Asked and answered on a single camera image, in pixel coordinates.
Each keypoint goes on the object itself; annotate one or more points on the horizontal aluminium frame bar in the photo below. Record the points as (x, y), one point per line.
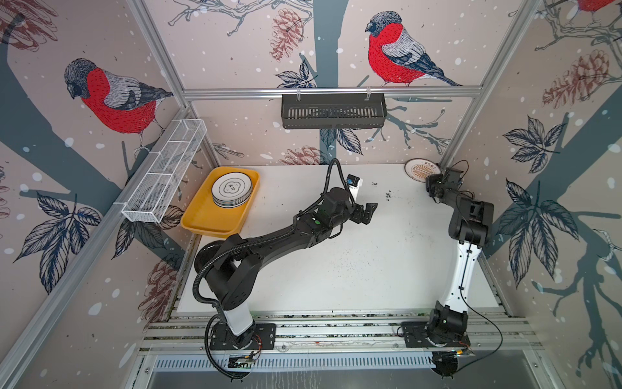
(270, 93)

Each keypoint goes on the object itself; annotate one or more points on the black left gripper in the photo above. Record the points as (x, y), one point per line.
(367, 212)

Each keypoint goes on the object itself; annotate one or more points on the black round plate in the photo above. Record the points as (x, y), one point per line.
(206, 254)

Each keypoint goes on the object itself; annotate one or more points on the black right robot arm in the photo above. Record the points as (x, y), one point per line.
(426, 245)

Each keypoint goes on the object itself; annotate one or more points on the black hanging basket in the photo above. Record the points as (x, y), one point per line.
(333, 111)

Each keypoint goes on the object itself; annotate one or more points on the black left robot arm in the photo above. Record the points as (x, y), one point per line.
(226, 270)

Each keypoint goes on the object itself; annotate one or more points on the white black pattern plate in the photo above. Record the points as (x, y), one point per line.
(232, 190)

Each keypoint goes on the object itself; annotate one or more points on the yellow plastic bin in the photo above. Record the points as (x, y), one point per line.
(204, 217)

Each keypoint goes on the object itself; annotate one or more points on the aluminium frame post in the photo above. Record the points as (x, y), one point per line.
(521, 22)
(162, 58)

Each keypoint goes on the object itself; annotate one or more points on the orange sunburst plate corner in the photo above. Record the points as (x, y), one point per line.
(420, 169)

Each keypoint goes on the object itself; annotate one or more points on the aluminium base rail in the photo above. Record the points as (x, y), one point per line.
(322, 342)

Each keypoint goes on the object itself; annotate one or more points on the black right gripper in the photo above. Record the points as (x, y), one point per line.
(432, 180)

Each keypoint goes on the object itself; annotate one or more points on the right aluminium frame post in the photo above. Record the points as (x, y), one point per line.
(521, 22)

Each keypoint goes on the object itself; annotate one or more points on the white wire basket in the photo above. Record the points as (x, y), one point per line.
(158, 186)

